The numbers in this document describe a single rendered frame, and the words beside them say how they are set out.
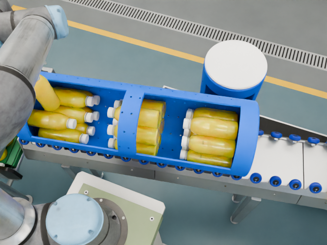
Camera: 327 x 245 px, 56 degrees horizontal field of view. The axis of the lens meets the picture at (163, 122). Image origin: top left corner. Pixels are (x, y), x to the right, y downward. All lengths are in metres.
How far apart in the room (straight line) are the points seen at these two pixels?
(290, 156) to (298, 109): 1.30
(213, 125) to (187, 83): 1.54
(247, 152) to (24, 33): 0.74
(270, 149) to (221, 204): 0.93
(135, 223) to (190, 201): 1.28
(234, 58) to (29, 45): 1.03
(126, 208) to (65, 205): 0.25
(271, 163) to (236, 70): 0.43
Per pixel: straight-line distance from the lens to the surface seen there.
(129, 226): 0.96
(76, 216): 0.75
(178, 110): 1.30
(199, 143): 1.11
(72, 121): 1.23
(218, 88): 1.39
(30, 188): 2.45
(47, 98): 1.18
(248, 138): 1.05
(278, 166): 1.36
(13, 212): 0.72
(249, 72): 1.43
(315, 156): 1.43
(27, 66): 0.55
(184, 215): 2.19
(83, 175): 1.09
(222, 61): 1.44
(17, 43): 0.60
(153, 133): 1.13
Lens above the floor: 2.14
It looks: 62 degrees down
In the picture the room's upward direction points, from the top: 4 degrees counter-clockwise
